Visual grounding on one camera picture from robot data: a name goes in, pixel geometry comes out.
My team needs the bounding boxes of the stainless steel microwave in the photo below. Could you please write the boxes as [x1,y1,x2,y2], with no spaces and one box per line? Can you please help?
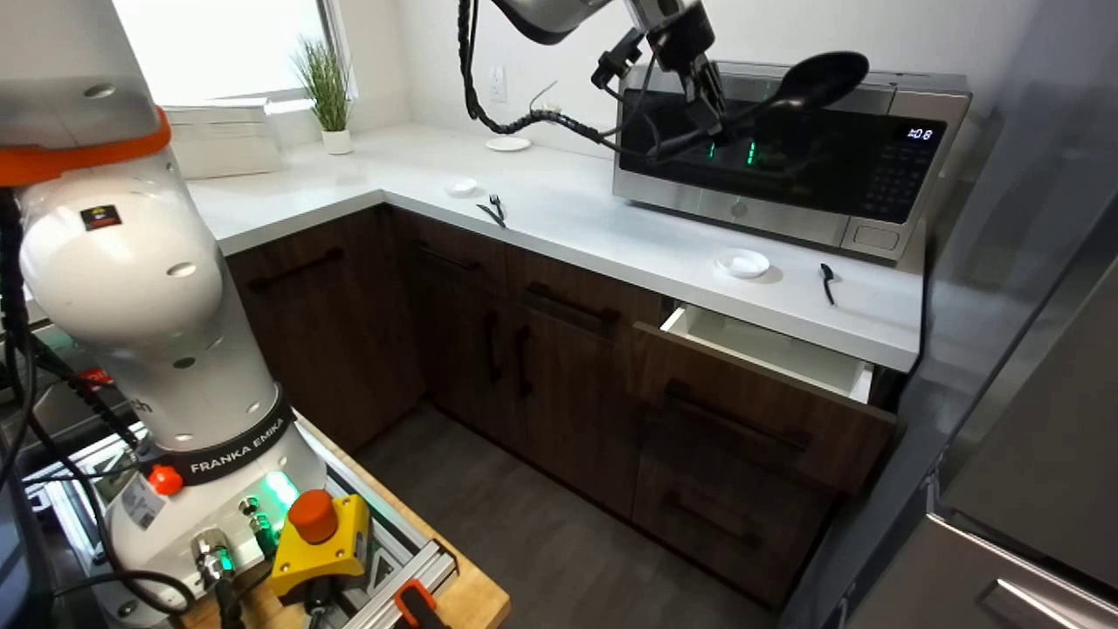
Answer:
[610,70,970,261]

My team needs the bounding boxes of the white plate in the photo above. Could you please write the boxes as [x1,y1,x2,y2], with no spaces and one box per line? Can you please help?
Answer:
[486,135,530,154]

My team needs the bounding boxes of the red emergency stop button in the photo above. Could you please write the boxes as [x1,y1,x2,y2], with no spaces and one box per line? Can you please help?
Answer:
[269,489,369,597]

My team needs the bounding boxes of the black cable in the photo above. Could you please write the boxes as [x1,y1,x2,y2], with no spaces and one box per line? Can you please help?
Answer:
[455,0,622,149]

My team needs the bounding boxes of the potted green plant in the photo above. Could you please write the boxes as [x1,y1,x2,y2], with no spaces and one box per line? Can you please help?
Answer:
[296,37,353,154]

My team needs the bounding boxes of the wooden robot cart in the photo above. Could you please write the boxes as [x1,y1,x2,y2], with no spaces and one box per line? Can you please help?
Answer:
[182,419,510,629]

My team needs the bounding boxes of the stainless steel refrigerator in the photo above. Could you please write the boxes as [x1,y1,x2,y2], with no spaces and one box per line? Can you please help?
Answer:
[778,0,1118,629]

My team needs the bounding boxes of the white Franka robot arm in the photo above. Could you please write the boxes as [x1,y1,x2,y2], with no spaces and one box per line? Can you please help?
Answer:
[0,0,325,624]

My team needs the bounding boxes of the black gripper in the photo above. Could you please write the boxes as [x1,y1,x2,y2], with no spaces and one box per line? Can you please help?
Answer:
[631,0,727,113]

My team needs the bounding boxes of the small white lid far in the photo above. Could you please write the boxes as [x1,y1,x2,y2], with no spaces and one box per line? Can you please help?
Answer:
[722,253,772,279]

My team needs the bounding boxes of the dark wood lower cabinets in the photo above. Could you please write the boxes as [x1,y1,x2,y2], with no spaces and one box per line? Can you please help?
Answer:
[230,205,848,607]

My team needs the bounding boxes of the open white drawer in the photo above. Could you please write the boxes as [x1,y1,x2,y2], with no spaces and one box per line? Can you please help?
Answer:
[637,303,893,495]

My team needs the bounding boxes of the large black serving spoon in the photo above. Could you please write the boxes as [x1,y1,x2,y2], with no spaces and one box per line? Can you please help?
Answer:
[660,49,871,154]

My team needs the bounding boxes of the small black spoon far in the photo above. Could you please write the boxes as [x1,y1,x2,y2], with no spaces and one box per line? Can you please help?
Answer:
[821,261,837,307]

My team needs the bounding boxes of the small white lid near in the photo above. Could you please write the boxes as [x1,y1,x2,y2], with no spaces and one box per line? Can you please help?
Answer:
[448,179,482,194]

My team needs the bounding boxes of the white box on counter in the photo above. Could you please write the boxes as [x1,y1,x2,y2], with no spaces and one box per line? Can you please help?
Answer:
[167,98,284,179]

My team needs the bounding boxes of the small white lid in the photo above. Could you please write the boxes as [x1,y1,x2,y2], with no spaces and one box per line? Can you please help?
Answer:
[448,179,482,194]
[722,253,772,279]

